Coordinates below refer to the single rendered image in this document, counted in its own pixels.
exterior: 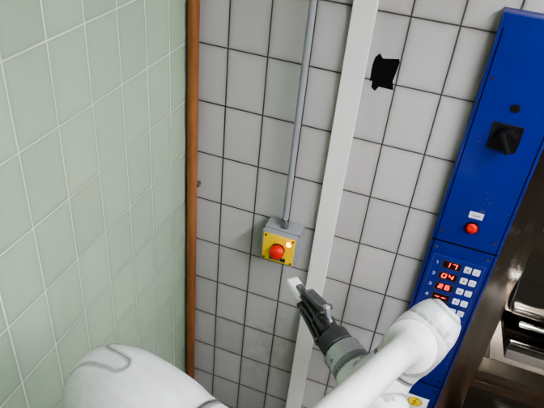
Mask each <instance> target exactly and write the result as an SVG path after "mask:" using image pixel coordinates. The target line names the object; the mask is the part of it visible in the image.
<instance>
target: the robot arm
mask: <svg viewBox="0 0 544 408"><path fill-rule="evenodd" d="M287 285H288V286H289V288H290V289H291V291H292V292H293V294H294V295H295V297H296V299H297V300H298V301H299V303H297V304H296V305H297V307H301V309H300V313H301V315H302V317H303V319H304V321H305V323H306V325H307V327H308V329H309V331H310V333H311V335H312V337H313V340H314V342H315V345H316V346H318V347H319V349H320V350H321V352H322V354H323V355H324V356H325V364H326V365H327V367H328V368H329V370H330V371H331V372H332V374H333V375H334V379H335V380H336V381H337V382H338V385H337V386H336V387H335V388H334V389H332V390H331V391H330V392H329V393H327V394H326V395H325V396H324V397H323V398H322V399H321V400H320V401H318V402H317V403H316V404H315V405H313V406H312V407H311V408H410V407H409V403H408V401H407V400H406V396H407V394H408V393H409V391H410V388H411V387H412V386H413V385H414V384H415V383H416V382H417V381H418V380H419V379H421V378H422V377H423V376H426V375H427V374H428V373H429V372H431V371H432V370H433V369H434V368H435V367H436V366H437V365H438V364H439V363H440V362H441V361H442V359H443V358H444V357H445V356H446V355H447V354H448V352H449V351H450V350H451V348H452V347H453V346H454V344H455V342H456V340H457V338H458V336H459V334H460V331H461V320H460V317H459V316H458V315H457V314H455V313H454V312H453V311H452V310H451V309H450V308H449V307H448V306H447V305H446V304H444V303H443V302H442V301H441V300H439V299H431V298H430V299H427V300H423V301H421V302H419V303H417V304H416V305H414V306H413V307H412V308H411V309H410V310H408V311H407V312H404V313H403V314H402V315H401V316H400V317H399V318H398V319H397V320H396V321H395V322H394V323H393V324H392V325H391V326H390V327H389V329H388V330H387V331H386V332H385V334H384V336H383V338H382V341H381V342H380V344H379V345H378V346H377V347H376V348H375V349H374V350H373V351H372V352H371V353H368V352H367V351H366V350H365V348H364V347H363V345H362V344H361V343H360V341H359V340H358V339H357V338H353V337H352V336H351V335H350V333H349V332H348V331H347V329H346V328H345V327H343V326H340V325H337V323H336V321H335V320H334V318H333V317H332V316H331V313H330V310H331V309H333V305H332V304H329V303H327V302H326V301H325V300H324V299H323V298H322V297H321V296H320V295H319V294H318V293H316V292H315V291H314V290H313V289H308V290H307V289H306V288H305V287H304V285H303V283H302V282H301V281H300V280H299V278H298V277H294V278H288V279H287ZM62 406H63V408H228V407H227V406H225V405H224V404H223V403H221V402H219V401H218V400H217V399H215V398H214V397H213V396H211V395H210V394H209V393H208V392H207V391H206V390H205V389H204V388H203V387H202V386H201V385H200V384H199V383H198V382H197V381H195V380H194V379H193V378H191V377H190V376H188V375H187V374H185V373H184V372H182V371H181V370H180V369H178V368H176V367H175V366H173V365H171V364H170V363H169V362H167V361H165V360H164V359H161V358H160V357H159V356H157V355H154V354H152V353H151V352H149V351H145V350H143V349H140V348H137V347H134V346H127V345H122V344H114V343H112V344H109V345H107V346H98V347H96V348H94V349H92V350H90V351H88V352H87V353H86V354H85V355H83V356H82V357H81V358H80V359H79V360H78V361H77V362H76V363H75V365H74V366H73V367H72V368H71V370H70V372H69V373H68V375H67V377H66V379H65V382H64V385H63V390H62Z"/></svg>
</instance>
